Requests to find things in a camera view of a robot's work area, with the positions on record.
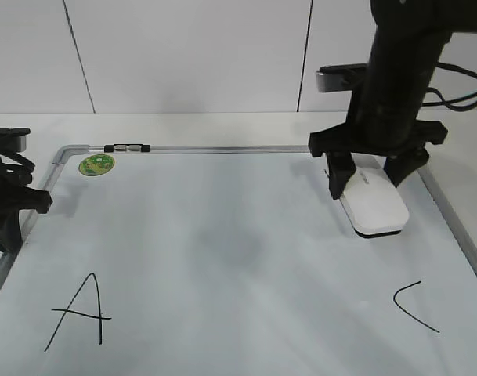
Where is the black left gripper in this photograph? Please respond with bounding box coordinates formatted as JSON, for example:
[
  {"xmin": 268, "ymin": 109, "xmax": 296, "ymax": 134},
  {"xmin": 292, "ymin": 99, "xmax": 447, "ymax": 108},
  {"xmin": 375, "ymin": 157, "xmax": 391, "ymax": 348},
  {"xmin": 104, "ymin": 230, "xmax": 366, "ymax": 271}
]
[{"xmin": 0, "ymin": 150, "xmax": 52, "ymax": 251}]

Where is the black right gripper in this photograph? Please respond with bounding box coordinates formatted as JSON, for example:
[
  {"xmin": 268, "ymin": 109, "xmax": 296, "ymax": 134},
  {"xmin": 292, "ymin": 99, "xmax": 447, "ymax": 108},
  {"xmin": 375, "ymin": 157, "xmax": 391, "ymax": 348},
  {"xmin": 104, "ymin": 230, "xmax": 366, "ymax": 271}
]
[{"xmin": 308, "ymin": 120, "xmax": 447, "ymax": 200}]

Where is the white whiteboard eraser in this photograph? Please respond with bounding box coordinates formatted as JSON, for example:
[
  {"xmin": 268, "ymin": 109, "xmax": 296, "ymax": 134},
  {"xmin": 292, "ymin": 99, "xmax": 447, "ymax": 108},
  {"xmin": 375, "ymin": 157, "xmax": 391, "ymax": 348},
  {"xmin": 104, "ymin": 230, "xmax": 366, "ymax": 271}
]
[{"xmin": 338, "ymin": 154, "xmax": 410, "ymax": 238}]

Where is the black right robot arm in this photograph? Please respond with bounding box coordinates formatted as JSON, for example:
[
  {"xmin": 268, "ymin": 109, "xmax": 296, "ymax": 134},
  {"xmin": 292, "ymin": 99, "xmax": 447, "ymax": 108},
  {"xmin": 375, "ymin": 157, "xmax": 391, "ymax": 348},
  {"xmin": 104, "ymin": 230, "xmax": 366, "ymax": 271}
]
[{"xmin": 308, "ymin": 1, "xmax": 477, "ymax": 200}]

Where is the round green magnet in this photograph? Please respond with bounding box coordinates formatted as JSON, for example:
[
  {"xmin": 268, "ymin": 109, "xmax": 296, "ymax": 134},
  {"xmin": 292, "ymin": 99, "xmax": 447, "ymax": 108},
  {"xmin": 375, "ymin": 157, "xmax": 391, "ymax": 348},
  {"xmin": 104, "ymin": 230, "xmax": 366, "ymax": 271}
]
[{"xmin": 78, "ymin": 154, "xmax": 115, "ymax": 177}]

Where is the black silver hanging clip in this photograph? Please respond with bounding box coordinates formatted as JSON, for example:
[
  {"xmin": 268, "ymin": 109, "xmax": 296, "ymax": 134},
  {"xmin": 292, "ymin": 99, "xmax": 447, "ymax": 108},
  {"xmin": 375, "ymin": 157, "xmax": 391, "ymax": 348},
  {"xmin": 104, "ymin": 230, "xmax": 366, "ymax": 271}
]
[{"xmin": 103, "ymin": 143, "xmax": 151, "ymax": 154}]

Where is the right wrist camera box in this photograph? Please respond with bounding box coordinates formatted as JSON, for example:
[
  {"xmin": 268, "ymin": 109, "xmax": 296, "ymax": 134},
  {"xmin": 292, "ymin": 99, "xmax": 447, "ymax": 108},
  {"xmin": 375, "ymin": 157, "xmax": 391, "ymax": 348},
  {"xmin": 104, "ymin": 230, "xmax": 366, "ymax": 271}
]
[{"xmin": 316, "ymin": 63, "xmax": 367, "ymax": 93}]

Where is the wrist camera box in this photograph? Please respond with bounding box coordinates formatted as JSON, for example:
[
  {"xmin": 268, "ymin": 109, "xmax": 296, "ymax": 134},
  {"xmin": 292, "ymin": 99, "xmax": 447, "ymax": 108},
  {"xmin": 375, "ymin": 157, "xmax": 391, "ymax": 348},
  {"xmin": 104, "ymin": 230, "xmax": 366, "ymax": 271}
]
[
  {"xmin": 316, "ymin": 63, "xmax": 367, "ymax": 93},
  {"xmin": 0, "ymin": 128, "xmax": 31, "ymax": 153}
]

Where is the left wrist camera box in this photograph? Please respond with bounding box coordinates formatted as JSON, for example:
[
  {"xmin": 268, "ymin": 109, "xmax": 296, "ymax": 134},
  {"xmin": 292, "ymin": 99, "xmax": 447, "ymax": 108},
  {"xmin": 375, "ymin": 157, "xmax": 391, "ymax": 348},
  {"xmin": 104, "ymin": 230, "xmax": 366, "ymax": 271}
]
[{"xmin": 0, "ymin": 128, "xmax": 31, "ymax": 153}]

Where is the white board with aluminium frame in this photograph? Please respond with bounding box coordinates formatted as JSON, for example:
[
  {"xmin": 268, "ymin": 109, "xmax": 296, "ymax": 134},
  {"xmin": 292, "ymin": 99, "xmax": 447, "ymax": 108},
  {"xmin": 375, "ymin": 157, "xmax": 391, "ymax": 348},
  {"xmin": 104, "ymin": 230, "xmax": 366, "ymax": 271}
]
[{"xmin": 0, "ymin": 146, "xmax": 477, "ymax": 375}]

